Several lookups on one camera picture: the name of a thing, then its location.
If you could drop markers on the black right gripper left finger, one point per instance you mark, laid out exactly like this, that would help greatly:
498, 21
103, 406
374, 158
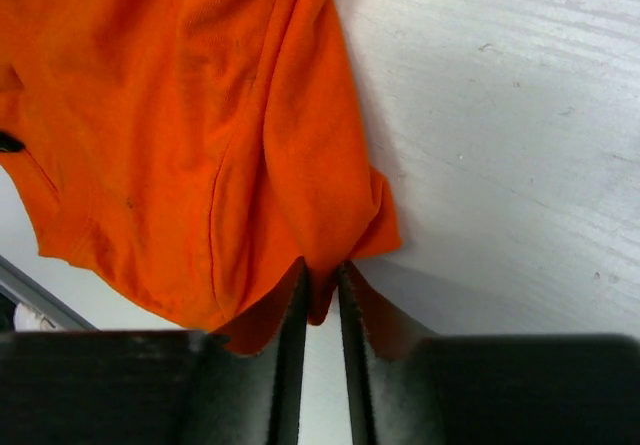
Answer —
246, 385

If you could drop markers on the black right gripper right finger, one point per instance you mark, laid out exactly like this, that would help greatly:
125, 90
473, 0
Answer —
390, 387

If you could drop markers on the orange t shirt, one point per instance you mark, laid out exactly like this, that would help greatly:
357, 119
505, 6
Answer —
191, 152

